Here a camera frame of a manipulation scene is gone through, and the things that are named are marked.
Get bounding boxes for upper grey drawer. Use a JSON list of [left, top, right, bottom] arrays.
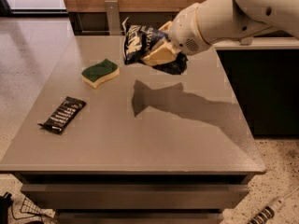
[[21, 184, 249, 210]]

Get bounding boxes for white power strip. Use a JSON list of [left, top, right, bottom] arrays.
[[247, 186, 299, 224]]

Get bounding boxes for left metal bracket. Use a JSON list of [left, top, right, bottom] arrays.
[[105, 0, 121, 35]]

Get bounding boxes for black rxbar chocolate bar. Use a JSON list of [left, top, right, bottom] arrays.
[[39, 96, 86, 134]]

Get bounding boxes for lower grey drawer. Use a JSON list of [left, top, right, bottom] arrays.
[[56, 212, 223, 224]]

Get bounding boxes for blue chip bag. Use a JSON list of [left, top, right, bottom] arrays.
[[122, 18, 188, 75]]

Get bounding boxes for grey drawer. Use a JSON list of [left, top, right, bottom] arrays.
[[56, 212, 223, 224], [21, 184, 249, 210]]

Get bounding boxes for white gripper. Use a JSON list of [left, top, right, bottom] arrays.
[[141, 3, 210, 67]]

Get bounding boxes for green yellow sponge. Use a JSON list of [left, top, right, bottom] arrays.
[[81, 59, 120, 89]]

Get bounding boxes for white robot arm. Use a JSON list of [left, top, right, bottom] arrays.
[[142, 0, 299, 66]]

